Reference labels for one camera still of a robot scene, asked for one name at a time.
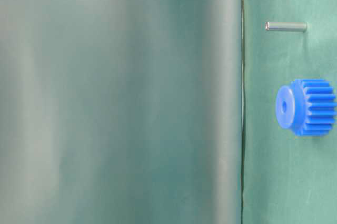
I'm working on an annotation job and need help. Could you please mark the small blue plastic gear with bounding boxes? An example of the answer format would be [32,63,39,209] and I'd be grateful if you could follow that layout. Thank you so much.
[275,79,336,136]

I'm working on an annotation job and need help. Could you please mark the green cloth mat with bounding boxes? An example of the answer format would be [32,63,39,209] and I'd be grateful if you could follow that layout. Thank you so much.
[243,0,336,223]

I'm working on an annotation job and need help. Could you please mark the small silver metal shaft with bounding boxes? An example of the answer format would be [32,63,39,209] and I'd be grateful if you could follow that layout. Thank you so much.
[265,22,308,32]

